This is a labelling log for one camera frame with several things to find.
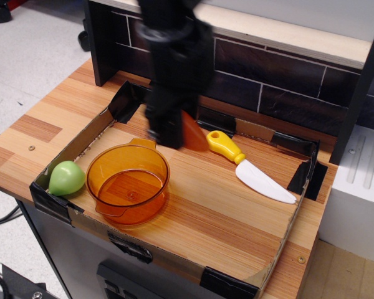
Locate green toy pear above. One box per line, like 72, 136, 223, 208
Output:
49, 161, 85, 196

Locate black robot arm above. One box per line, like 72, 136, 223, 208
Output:
138, 1, 214, 151

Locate black metal bracket with screw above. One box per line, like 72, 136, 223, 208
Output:
0, 264, 50, 298

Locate orange toy carrot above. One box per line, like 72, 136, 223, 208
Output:
181, 110, 209, 152

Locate yellow handled white toy knife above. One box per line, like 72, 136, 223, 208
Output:
206, 130, 297, 204

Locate cardboard fence with black tape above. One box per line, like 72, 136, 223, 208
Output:
30, 82, 327, 298

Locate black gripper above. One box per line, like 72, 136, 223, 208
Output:
143, 23, 214, 149

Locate black cables on floor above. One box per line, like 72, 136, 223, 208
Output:
0, 130, 22, 229

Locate black object top left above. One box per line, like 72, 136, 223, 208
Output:
0, 0, 12, 24

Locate dark tile backsplash panel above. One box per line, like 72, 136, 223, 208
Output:
84, 1, 374, 163

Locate orange transparent plastic pot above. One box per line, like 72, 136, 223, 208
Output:
85, 138, 170, 225

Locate white toy sink unit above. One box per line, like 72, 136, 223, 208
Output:
319, 126, 374, 261

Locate black office chair wheel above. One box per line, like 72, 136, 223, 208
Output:
77, 19, 90, 52

